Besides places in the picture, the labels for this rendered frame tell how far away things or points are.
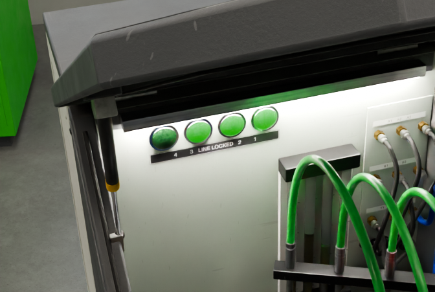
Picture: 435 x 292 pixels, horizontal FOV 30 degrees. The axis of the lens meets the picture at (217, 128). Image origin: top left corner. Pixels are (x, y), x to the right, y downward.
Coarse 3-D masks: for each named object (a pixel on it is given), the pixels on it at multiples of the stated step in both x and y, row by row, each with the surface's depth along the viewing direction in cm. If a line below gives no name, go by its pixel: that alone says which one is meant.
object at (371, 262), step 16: (304, 160) 128; (320, 160) 122; (336, 176) 118; (288, 208) 142; (352, 208) 114; (288, 224) 143; (288, 240) 146; (368, 240) 111; (368, 256) 110; (384, 288) 110
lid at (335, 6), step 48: (240, 0) 47; (288, 0) 45; (336, 0) 43; (384, 0) 42; (432, 0) 42; (96, 48) 53; (144, 48) 51; (192, 48) 49; (240, 48) 47; (288, 48) 45; (336, 48) 51; (384, 48) 123; (96, 96) 89; (144, 96) 134
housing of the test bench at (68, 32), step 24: (144, 0) 156; (168, 0) 155; (192, 0) 155; (216, 0) 155; (48, 24) 148; (72, 24) 148; (96, 24) 147; (120, 24) 147; (48, 48) 156; (72, 48) 139; (72, 144) 138; (72, 168) 153; (72, 192) 171
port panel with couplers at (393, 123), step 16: (368, 112) 146; (384, 112) 147; (400, 112) 149; (416, 112) 150; (368, 128) 148; (384, 128) 149; (400, 128) 150; (416, 128) 152; (368, 144) 150; (384, 144) 147; (400, 144) 153; (416, 144) 154; (368, 160) 152; (384, 160) 153; (400, 160) 154; (384, 176) 155; (400, 176) 154; (368, 192) 156; (400, 192) 159; (368, 208) 158; (384, 208) 160; (416, 208) 162; (368, 224) 161; (416, 224) 165
